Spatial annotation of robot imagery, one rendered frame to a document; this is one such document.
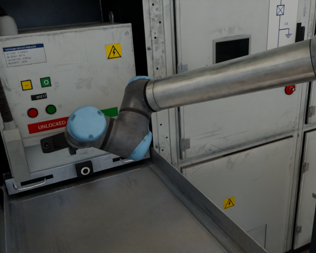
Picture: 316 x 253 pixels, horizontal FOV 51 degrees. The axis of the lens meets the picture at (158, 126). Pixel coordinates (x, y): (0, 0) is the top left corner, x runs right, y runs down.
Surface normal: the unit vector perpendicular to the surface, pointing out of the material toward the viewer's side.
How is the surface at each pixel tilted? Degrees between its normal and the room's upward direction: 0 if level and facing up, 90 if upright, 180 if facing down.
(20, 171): 90
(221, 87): 99
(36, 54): 90
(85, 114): 57
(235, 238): 90
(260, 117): 90
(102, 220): 0
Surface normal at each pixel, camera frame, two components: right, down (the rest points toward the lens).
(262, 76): -0.50, 0.42
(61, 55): 0.42, 0.31
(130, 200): -0.07, -0.93
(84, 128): 0.25, -0.22
